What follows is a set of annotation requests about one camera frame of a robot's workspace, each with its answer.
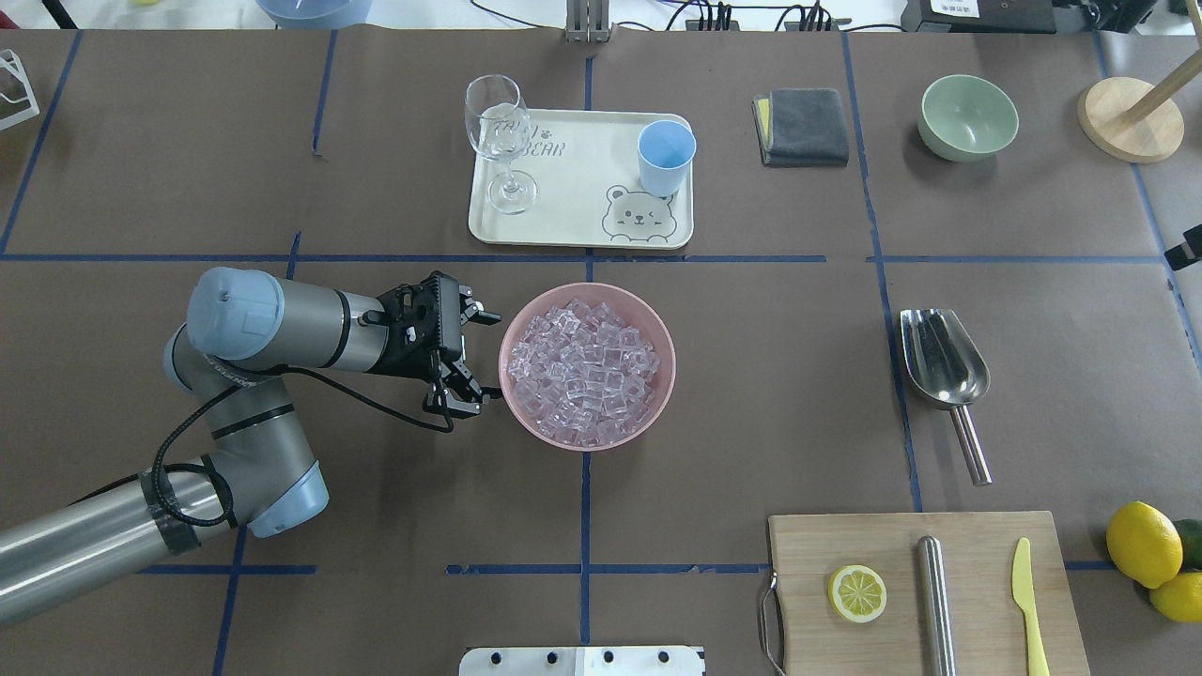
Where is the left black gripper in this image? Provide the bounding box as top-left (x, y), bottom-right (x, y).
top-left (375, 272), bottom-right (502, 420)

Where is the pink bowl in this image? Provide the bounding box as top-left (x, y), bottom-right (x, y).
top-left (498, 283), bottom-right (677, 453)

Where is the steel ice scoop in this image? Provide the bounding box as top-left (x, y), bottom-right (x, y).
top-left (899, 308), bottom-right (993, 487)

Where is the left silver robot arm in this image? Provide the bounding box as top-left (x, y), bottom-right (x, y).
top-left (1, 267), bottom-right (501, 624)

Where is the clear ice cubes pile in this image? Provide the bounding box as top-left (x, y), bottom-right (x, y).
top-left (508, 298), bottom-right (661, 446)

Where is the light blue plastic cup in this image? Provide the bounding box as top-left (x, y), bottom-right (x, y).
top-left (637, 119), bottom-right (697, 197)

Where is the wooden cup stand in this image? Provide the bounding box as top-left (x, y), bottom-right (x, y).
top-left (1076, 1), bottom-right (1200, 165)

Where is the cream bear tray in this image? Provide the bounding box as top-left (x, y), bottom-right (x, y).
top-left (468, 108), bottom-right (694, 250)

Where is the clear wine glass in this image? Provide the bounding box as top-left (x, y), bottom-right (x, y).
top-left (463, 75), bottom-right (538, 215)

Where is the large blue bowl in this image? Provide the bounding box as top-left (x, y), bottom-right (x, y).
top-left (254, 0), bottom-right (374, 30)

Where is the wooden cutting board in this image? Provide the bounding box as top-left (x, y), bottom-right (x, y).
top-left (767, 511), bottom-right (1090, 675)

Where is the grey folded cloth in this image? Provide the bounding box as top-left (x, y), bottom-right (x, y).
top-left (752, 88), bottom-right (850, 167)

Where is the lemon half slice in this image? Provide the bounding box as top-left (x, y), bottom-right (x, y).
top-left (827, 564), bottom-right (888, 623)

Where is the steel cylinder rod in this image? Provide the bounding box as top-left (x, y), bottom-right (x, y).
top-left (916, 535), bottom-right (957, 675)

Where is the green ceramic bowl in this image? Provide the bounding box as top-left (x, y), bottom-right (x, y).
top-left (918, 75), bottom-right (1019, 162)

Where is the yellow plastic knife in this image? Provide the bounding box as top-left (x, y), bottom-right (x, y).
top-left (1010, 536), bottom-right (1051, 676)

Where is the yellow lemon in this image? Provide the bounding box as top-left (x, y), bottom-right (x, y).
top-left (1148, 573), bottom-right (1202, 623)
top-left (1106, 500), bottom-right (1183, 591)

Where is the green lime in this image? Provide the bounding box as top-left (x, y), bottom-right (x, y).
top-left (1173, 518), bottom-right (1202, 573)

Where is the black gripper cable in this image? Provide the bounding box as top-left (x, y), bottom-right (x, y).
top-left (150, 364), bottom-right (456, 529)

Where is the aluminium frame post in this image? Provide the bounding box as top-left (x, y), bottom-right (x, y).
top-left (565, 0), bottom-right (613, 43)

